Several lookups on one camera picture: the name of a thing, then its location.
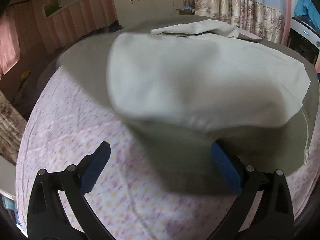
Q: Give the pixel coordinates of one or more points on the pink window curtain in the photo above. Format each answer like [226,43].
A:
[7,47]

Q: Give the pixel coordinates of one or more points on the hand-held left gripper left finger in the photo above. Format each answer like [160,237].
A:
[95,167]

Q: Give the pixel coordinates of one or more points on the wide blue floral curtain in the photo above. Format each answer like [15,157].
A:
[237,5]

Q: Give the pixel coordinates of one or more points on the brown wooden cabinet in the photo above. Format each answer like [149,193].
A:
[186,11]

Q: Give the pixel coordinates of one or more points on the yellow toy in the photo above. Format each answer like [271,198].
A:
[25,75]

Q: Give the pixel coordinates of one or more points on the pink floral bed sheet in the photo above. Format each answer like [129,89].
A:
[75,120]

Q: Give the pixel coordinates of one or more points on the black and white appliance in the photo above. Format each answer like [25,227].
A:
[302,45]

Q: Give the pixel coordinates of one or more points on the blue cloth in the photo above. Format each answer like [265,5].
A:
[308,10]

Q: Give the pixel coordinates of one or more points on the white wardrobe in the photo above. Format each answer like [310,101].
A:
[150,7]

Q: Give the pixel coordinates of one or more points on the olive and cream jacket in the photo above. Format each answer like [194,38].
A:
[187,80]

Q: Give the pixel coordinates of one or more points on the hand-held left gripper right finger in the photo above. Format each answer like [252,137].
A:
[226,170]

